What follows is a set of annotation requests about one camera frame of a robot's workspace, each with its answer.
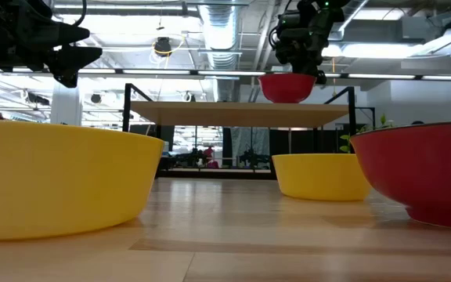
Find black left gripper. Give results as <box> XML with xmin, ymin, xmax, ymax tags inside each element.
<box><xmin>13</xmin><ymin>0</ymin><xmax>103</xmax><ymax>88</ymax></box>

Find red bowl floral inside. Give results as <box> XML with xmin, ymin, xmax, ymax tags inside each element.
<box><xmin>349</xmin><ymin>120</ymin><xmax>451</xmax><ymax>230</ymax></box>
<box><xmin>257</xmin><ymin>73</ymin><xmax>317</xmax><ymax>104</ymax></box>

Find yellow mini bowl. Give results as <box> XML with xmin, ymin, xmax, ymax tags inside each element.
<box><xmin>271</xmin><ymin>153</ymin><xmax>372</xmax><ymax>202</ymax></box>
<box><xmin>0</xmin><ymin>118</ymin><xmax>165</xmax><ymax>241</ymax></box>

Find long overhead light bar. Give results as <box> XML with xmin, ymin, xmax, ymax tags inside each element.
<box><xmin>0</xmin><ymin>67</ymin><xmax>451</xmax><ymax>82</ymax></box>

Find white pillar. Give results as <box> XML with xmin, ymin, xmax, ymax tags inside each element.
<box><xmin>50</xmin><ymin>80</ymin><xmax>83</xmax><ymax>126</ymax></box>

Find green plant white pot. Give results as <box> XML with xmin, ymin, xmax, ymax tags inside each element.
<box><xmin>338</xmin><ymin>114</ymin><xmax>395</xmax><ymax>154</ymax></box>

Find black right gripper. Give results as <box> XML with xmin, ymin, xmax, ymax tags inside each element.
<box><xmin>269</xmin><ymin>10</ymin><xmax>330</xmax><ymax>85</ymax></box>

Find black ceiling cable reel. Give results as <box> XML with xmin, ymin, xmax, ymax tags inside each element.
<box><xmin>151</xmin><ymin>35</ymin><xmax>187</xmax><ymax>59</ymax></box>

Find ceiling light panel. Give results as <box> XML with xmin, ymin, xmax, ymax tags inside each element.
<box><xmin>321</xmin><ymin>41</ymin><xmax>451</xmax><ymax>60</ymax></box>

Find wooden shelf black metal legs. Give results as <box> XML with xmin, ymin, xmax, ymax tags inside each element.
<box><xmin>122</xmin><ymin>82</ymin><xmax>356</xmax><ymax>156</ymax></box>

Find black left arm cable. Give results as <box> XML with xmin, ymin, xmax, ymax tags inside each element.
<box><xmin>71</xmin><ymin>0</ymin><xmax>88</xmax><ymax>27</ymax></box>

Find silver ceiling duct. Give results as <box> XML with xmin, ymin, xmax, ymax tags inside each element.
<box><xmin>197</xmin><ymin>0</ymin><xmax>246</xmax><ymax>103</ymax></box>

